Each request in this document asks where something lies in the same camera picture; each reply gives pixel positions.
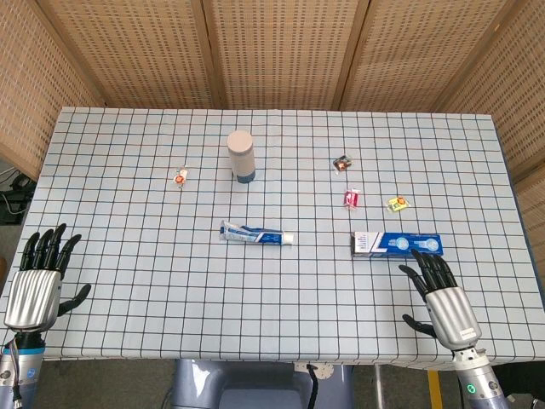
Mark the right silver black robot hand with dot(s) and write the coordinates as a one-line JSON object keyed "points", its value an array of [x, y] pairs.
{"points": [[453, 313]]}

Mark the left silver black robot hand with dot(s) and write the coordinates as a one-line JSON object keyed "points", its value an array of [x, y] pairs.
{"points": [[32, 298]]}

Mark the blue white toothpaste box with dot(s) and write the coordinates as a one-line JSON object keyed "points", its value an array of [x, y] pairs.
{"points": [[396, 244]]}

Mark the blue white toothpaste tube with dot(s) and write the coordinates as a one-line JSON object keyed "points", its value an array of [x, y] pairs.
{"points": [[255, 235]]}

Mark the yellow candy wrapper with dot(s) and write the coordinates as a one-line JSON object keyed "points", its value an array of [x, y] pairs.
{"points": [[397, 203]]}

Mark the red candy wrapper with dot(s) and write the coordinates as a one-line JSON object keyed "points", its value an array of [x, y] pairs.
{"points": [[351, 199]]}

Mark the light blue checkered tablecloth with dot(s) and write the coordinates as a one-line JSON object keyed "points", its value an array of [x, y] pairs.
{"points": [[272, 298]]}

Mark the brown candy wrapper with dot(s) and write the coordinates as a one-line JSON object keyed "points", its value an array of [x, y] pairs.
{"points": [[342, 163]]}

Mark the white orange candy wrapper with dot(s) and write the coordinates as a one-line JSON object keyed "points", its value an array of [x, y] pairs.
{"points": [[181, 176]]}

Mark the blue-grey robot torso base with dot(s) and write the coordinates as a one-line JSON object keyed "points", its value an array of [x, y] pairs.
{"points": [[247, 387]]}

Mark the beige cylinder bottle blue base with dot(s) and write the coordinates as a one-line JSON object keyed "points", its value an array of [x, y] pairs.
{"points": [[242, 159]]}

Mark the woven bamboo folding screen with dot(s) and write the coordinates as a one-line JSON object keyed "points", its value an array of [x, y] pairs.
{"points": [[281, 51]]}

